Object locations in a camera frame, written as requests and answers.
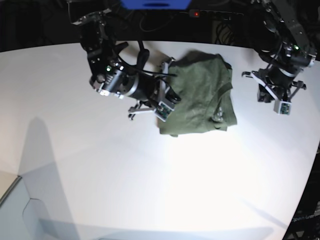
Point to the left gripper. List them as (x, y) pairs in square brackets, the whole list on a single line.
[(275, 83)]

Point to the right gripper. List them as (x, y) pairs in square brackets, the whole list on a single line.
[(154, 92)]

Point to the olive green t-shirt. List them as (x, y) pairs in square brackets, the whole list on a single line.
[(203, 81)]

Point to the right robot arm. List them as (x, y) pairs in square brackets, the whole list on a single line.
[(112, 75)]

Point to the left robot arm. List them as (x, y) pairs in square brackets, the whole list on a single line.
[(272, 29)]

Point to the black power strip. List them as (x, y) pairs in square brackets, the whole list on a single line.
[(215, 15)]

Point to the blue box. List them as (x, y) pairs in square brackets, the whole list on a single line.
[(156, 4)]

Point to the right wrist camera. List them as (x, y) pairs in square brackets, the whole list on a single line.
[(163, 111)]

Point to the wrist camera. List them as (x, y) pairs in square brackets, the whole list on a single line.
[(163, 111), (282, 107)]

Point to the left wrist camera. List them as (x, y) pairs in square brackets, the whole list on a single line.
[(282, 107)]

